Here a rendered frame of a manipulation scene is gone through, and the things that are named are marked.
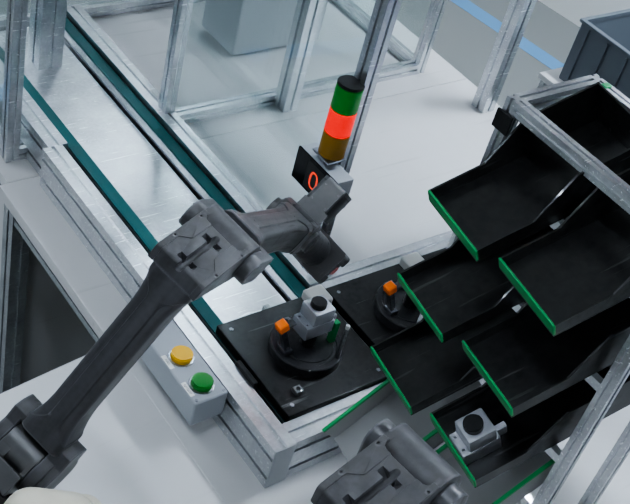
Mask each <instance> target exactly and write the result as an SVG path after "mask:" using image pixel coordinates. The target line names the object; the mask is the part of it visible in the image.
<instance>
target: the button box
mask: <svg viewBox="0 0 630 504"><path fill-rule="evenodd" d="M179 345H183V346H187V347H189V348H190V349H191V350H192V351H193V359H192V361H191V362H190V363H189V364H186V365H180V364H177V363H175V362H173V361H172V359H171V356H170V355H171V350H172V349H173V348H174V347H175V346H179ZM141 358H142V360H143V361H144V363H145V364H146V365H147V367H148V368H149V370H150V371H151V372H152V374H153V375H154V376H155V378H156V379H157V381H158V382H159V383H160V385H161V386H162V388H163V389H164V390H165V392H166V393H167V394H168V396H169V397H170V399H171V400H172V401H173V403H174V404H175V406H176V407H177V408H178V410H179V411H180V412H181V414H182V415H183V417H184V418H185V419H186V421H187V422H188V424H189V425H194V424H196V423H199V422H201V421H204V420H206V419H209V418H211V417H214V416H216V415H219V414H221V413H222V412H223V409H224V405H225V401H226V397H227V393H228V392H227V390H226V389H225V387H224V386H223V385H222V383H221V382H220V381H219V380H218V378H217V377H216V376H215V374H214V373H213V372H212V370H211V369H210V368H209V367H208V365H207V364H206V363H205V361H204V360H203V359H202V357H201V356H200V355H199V353H198V352H197V351H196V350H195V348H194V347H193V346H192V344H191V343H190V342H189V340H188V339H187V338H186V336H185V335H184V334H183V333H182V331H181V330H180V329H179V327H178V326H177V325H176V323H175V322H174V321H173V320H172V321H171V322H170V323H169V324H168V325H167V327H166V328H165V329H164V330H163V331H162V333H161V334H160V335H159V336H158V337H157V338H156V340H155V341H154V342H153V343H152V344H151V345H150V347H149V348H148V349H147V350H146V351H145V352H144V354H143V355H142V356H141ZM197 372H205V373H208V374H210V375H211V376H212V377H213V379H214V384H213V387H212V389H211V390H210V391H208V392H199V391H196V390H195V389H193V387H192V386H191V378H192V376H193V375H194V374H195V373H197Z"/></svg>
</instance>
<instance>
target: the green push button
mask: <svg viewBox="0 0 630 504"><path fill-rule="evenodd" d="M213 384H214V379H213V377H212V376H211V375H210V374H208V373H205V372H197V373H195V374H194V375H193V376H192V378H191V386H192V387H193V389H195V390H196V391H199V392H208V391H210V390H211V389H212V387H213Z"/></svg>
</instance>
